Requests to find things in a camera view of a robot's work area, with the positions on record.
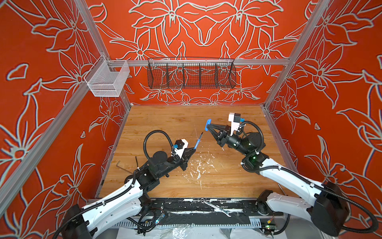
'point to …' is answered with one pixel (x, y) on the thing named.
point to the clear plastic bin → (106, 78)
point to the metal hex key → (117, 165)
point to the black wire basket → (191, 73)
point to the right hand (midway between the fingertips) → (206, 127)
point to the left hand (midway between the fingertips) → (194, 148)
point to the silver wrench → (202, 200)
